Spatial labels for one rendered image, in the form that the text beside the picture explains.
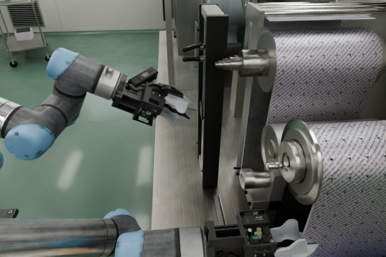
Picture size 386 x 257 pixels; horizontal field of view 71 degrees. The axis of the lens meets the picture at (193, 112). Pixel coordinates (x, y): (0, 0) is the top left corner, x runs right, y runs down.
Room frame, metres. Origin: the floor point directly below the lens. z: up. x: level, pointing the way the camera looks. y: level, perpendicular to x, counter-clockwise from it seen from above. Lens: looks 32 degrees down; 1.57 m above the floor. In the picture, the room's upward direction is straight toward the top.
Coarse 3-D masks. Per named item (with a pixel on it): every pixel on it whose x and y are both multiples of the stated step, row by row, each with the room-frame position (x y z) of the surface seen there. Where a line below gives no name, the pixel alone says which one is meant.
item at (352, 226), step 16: (320, 208) 0.30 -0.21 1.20; (336, 208) 0.30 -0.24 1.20; (352, 208) 0.30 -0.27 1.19; (368, 208) 0.31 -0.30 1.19; (384, 208) 0.31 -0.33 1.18; (320, 224) 0.30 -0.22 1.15; (336, 224) 0.30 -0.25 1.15; (352, 224) 0.31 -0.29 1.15; (368, 224) 0.31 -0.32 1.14; (384, 224) 0.31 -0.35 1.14; (320, 240) 0.30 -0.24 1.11; (336, 240) 0.30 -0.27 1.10; (352, 240) 0.31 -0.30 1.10; (368, 240) 0.31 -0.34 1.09; (384, 240) 0.31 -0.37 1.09; (320, 256) 0.30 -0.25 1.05; (336, 256) 0.31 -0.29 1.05; (352, 256) 0.31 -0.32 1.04; (368, 256) 0.31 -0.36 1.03; (384, 256) 0.32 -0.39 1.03
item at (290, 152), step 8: (280, 144) 0.39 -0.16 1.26; (288, 144) 0.36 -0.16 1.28; (296, 144) 0.36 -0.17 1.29; (280, 152) 0.38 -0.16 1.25; (288, 152) 0.36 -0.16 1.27; (296, 152) 0.34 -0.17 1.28; (280, 160) 0.38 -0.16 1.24; (288, 160) 0.35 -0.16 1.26; (296, 160) 0.33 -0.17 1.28; (304, 160) 0.33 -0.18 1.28; (288, 168) 0.35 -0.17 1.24; (296, 168) 0.32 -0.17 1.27; (304, 168) 0.32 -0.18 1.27; (288, 176) 0.34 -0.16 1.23; (296, 176) 0.32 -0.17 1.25; (304, 176) 0.32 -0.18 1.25
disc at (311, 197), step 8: (296, 120) 0.39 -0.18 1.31; (288, 128) 0.41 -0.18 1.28; (304, 128) 0.36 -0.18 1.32; (312, 136) 0.34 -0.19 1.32; (312, 144) 0.33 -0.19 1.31; (312, 152) 0.32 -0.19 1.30; (320, 152) 0.32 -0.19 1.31; (320, 160) 0.31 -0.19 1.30; (320, 168) 0.30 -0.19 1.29; (320, 176) 0.29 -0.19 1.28; (288, 184) 0.37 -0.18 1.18; (312, 184) 0.30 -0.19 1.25; (320, 184) 0.29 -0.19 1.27; (312, 192) 0.30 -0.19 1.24; (304, 200) 0.31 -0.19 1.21; (312, 200) 0.29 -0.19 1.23
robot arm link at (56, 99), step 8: (56, 88) 0.56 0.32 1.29; (56, 96) 0.55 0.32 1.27; (64, 96) 0.55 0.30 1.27; (72, 96) 0.56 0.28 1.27; (80, 96) 0.57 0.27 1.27; (40, 104) 0.52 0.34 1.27; (56, 104) 0.52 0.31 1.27; (64, 104) 0.54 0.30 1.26; (72, 104) 0.56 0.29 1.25; (80, 104) 0.58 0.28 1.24; (64, 112) 0.52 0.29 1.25; (72, 112) 0.54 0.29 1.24; (72, 120) 0.57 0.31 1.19
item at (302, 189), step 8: (296, 128) 0.38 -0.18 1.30; (288, 136) 0.40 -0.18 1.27; (296, 136) 0.37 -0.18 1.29; (304, 136) 0.36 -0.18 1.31; (304, 144) 0.35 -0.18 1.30; (304, 152) 0.34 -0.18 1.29; (312, 160) 0.32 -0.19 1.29; (312, 168) 0.31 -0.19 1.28; (312, 176) 0.30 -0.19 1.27; (296, 184) 0.34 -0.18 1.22; (304, 184) 0.32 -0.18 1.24; (296, 192) 0.33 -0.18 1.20; (304, 192) 0.31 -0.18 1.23
